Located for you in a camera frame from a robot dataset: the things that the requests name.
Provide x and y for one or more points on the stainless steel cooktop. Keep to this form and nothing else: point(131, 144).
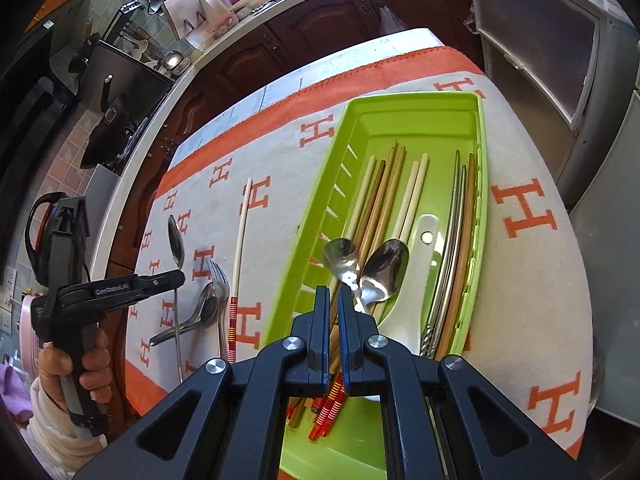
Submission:
point(135, 75)

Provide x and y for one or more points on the metal and wood chopsticks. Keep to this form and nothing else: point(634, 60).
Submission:
point(468, 230)

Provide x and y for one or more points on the person's left forearm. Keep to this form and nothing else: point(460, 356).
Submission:
point(55, 440)

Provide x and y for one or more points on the light wooden chopstick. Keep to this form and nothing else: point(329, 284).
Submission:
point(372, 200)

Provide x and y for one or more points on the small round metal spoon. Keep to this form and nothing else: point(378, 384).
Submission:
point(340, 255)

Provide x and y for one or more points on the beige cutting board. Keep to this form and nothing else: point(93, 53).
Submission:
point(192, 7)

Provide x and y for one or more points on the purple cloth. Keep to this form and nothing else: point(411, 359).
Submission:
point(12, 390)

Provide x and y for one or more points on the black range hood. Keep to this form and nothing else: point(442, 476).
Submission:
point(30, 110)

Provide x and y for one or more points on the green plastic utensil tray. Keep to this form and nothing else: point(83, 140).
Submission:
point(415, 125)

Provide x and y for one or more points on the orange and white printed blanket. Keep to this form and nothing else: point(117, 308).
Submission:
point(525, 285)

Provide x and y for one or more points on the cream chopstick red striped end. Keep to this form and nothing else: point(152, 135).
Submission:
point(417, 190)
point(407, 195)
point(242, 230)
point(362, 195)

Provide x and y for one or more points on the grey cabinet frosted door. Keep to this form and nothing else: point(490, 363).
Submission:
point(540, 50)

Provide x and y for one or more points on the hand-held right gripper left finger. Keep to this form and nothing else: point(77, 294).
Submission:
point(324, 340)

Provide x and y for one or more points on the large metal spoon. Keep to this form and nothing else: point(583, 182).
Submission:
point(387, 267)

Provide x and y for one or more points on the metal chopstick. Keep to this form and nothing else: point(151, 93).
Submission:
point(458, 240)
point(452, 220)

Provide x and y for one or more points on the metal fork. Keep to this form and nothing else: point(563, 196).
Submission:
point(217, 280)

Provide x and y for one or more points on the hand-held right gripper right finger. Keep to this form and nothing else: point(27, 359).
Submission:
point(345, 345)

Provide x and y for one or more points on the metal soup spoon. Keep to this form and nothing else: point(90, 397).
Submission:
point(202, 305)

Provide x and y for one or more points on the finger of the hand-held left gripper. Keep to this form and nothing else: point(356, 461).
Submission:
point(160, 281)

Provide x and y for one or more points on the brown wooden chopstick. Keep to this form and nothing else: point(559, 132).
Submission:
point(386, 180)
point(392, 180)
point(398, 180)

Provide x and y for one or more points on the small metal kettle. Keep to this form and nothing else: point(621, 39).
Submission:
point(172, 59)

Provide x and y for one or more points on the person's left hand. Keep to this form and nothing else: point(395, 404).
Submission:
point(95, 365)

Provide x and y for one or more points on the white wall socket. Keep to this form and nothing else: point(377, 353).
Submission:
point(7, 280)

